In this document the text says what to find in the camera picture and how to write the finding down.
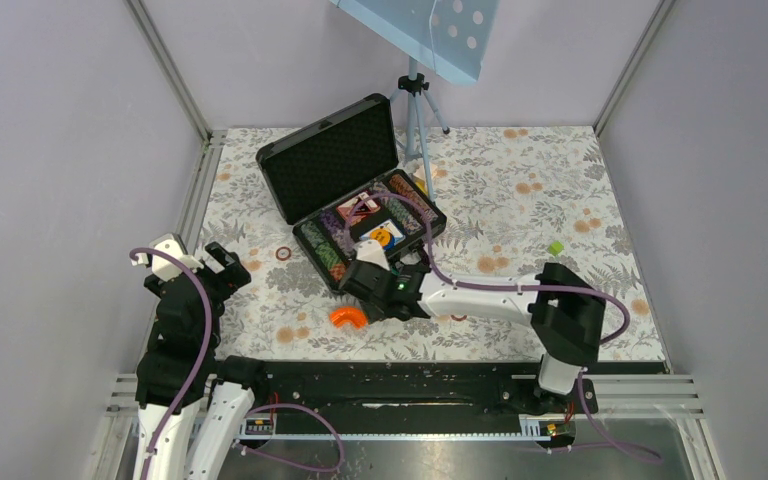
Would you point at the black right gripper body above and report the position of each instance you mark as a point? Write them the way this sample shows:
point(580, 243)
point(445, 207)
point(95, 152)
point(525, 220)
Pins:
point(374, 310)

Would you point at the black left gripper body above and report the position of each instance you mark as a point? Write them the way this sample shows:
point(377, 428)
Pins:
point(225, 282)

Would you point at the blue small blind button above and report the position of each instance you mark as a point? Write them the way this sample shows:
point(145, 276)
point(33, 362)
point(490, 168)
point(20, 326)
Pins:
point(387, 243)

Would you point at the yellow big blind button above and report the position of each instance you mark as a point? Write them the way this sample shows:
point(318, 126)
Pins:
point(379, 234)

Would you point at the blue card deck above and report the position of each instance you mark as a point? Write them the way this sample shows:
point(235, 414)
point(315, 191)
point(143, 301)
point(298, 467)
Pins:
point(398, 233)

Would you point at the red poker chip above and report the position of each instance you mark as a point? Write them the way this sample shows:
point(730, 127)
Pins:
point(283, 253)

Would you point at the black all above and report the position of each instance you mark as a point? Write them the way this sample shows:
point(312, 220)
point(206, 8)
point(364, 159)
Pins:
point(359, 208)

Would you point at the black poker set case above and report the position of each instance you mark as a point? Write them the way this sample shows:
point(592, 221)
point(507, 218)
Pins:
point(321, 165)

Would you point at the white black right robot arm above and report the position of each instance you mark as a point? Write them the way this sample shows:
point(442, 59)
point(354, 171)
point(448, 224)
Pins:
point(566, 314)

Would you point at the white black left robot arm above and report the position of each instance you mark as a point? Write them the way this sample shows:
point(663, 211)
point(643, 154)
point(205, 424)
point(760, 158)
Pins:
point(190, 406)

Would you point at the orange curved toy block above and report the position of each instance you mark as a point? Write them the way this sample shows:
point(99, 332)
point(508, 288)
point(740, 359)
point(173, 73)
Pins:
point(349, 316)

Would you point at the red yellow chip row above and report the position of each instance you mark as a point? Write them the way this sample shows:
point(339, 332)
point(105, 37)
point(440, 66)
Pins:
point(337, 271)

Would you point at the green chip row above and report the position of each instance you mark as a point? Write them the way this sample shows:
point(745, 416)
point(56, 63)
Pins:
point(324, 251)

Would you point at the red card deck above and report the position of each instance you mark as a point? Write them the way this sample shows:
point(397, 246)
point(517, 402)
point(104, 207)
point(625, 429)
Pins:
point(339, 211)

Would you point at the orange blue chip row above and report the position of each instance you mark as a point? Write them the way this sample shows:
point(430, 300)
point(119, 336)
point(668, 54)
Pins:
point(402, 185)

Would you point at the floral table mat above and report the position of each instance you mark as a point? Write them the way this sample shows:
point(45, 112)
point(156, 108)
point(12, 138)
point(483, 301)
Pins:
point(507, 193)

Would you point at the green toy cube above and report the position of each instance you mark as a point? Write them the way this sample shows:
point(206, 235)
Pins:
point(555, 248)

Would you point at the blue tripod stand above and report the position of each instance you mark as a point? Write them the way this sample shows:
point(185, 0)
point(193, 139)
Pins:
point(416, 88)

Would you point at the blue perforated board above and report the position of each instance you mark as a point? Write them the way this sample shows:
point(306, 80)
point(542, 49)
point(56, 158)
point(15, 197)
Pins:
point(448, 37)

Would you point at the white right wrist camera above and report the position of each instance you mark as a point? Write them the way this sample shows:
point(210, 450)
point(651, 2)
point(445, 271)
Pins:
point(370, 251)

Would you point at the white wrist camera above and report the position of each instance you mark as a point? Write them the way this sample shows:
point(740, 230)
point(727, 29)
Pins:
point(370, 251)
point(165, 257)

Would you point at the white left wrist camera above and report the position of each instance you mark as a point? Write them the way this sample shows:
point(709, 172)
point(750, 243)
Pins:
point(165, 257)

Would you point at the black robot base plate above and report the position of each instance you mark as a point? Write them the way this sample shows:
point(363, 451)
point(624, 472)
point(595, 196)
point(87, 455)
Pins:
point(409, 398)

